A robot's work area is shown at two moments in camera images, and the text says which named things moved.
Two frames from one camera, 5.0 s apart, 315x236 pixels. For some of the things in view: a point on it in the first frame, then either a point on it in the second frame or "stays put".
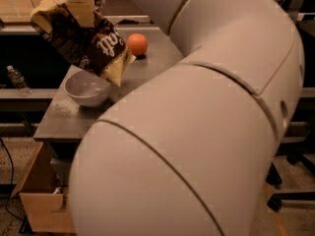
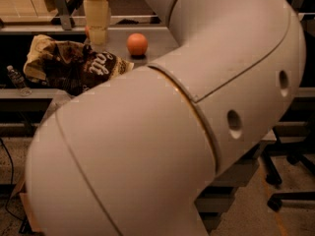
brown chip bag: (101, 49) to (70, 67)
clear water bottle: (20, 82) stays put
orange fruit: (138, 43) stays put
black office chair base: (304, 153) stays put
